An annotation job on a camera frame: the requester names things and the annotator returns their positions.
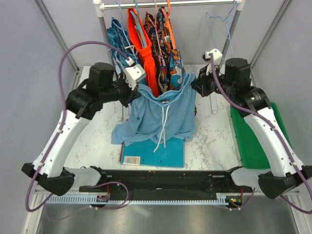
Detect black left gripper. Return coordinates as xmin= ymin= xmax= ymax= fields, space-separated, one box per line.
xmin=100 ymin=72 xmax=140 ymax=108

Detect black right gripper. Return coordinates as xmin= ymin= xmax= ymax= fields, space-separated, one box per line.
xmin=190 ymin=63 xmax=236 ymax=98

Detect light blue shorts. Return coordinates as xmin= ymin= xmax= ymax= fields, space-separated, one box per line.
xmin=111 ymin=73 xmax=196 ymax=146

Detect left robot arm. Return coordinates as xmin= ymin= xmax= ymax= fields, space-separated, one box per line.
xmin=21 ymin=62 xmax=146 ymax=196

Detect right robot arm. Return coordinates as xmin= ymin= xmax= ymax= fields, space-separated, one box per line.
xmin=192 ymin=57 xmax=312 ymax=199

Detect colourful cartoon print shorts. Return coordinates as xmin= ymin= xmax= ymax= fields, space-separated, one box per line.
xmin=156 ymin=7 xmax=188 ymax=95

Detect blue patterned shorts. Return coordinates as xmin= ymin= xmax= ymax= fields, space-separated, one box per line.
xmin=107 ymin=17 xmax=141 ymax=74

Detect orange shorts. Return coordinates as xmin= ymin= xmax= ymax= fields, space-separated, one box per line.
xmin=127 ymin=8 xmax=159 ymax=97

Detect blue plastic hanger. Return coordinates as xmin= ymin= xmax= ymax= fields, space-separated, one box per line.
xmin=117 ymin=2 xmax=137 ymax=58

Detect teal plastic hanger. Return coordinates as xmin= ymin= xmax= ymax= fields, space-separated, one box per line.
xmin=130 ymin=0 xmax=147 ymax=48

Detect orange plastic hanger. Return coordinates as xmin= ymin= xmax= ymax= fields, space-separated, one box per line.
xmin=161 ymin=0 xmax=176 ymax=49

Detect dark comic print shorts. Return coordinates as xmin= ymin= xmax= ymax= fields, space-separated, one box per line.
xmin=144 ymin=7 xmax=173 ymax=94

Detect pink plastic hanger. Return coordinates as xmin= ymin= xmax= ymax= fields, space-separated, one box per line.
xmin=153 ymin=0 xmax=163 ymax=58

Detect teal folder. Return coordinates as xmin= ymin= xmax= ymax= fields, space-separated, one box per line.
xmin=119 ymin=138 xmax=185 ymax=168

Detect green plastic bin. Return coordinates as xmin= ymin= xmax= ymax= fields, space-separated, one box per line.
xmin=230 ymin=101 xmax=292 ymax=170

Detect white metal clothes rack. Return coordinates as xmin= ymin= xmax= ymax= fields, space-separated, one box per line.
xmin=93 ymin=0 xmax=246 ymax=122

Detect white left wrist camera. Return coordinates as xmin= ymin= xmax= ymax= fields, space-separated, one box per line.
xmin=124 ymin=57 xmax=146 ymax=90

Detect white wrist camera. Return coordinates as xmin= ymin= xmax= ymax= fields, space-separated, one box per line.
xmin=203 ymin=48 xmax=223 ymax=75
xmin=124 ymin=57 xmax=146 ymax=90

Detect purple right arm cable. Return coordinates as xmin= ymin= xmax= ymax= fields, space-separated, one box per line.
xmin=210 ymin=53 xmax=312 ymax=215

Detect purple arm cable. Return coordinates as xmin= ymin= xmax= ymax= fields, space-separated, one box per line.
xmin=25 ymin=40 xmax=131 ymax=213
xmin=210 ymin=53 xmax=312 ymax=215

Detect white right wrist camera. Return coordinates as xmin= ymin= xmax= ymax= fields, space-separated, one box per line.
xmin=203 ymin=48 xmax=223 ymax=75

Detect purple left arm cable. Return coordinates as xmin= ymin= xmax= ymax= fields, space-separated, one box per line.
xmin=25 ymin=40 xmax=131 ymax=213

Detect light blue wire hanger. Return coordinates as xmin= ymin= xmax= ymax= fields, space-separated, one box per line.
xmin=205 ymin=0 xmax=236 ymax=61

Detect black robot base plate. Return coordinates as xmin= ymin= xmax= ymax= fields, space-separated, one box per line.
xmin=79 ymin=169 xmax=252 ymax=200

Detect left aluminium frame post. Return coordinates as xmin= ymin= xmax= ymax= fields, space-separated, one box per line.
xmin=33 ymin=0 xmax=80 ymax=75

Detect aluminium frame post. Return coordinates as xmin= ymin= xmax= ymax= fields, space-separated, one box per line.
xmin=33 ymin=0 xmax=80 ymax=75
xmin=250 ymin=0 xmax=293 ymax=69

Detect right aluminium frame post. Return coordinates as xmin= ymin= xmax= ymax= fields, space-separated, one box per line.
xmin=250 ymin=0 xmax=293 ymax=69

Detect light blue cable duct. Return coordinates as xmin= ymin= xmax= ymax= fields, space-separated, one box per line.
xmin=46 ymin=194 xmax=229 ymax=206

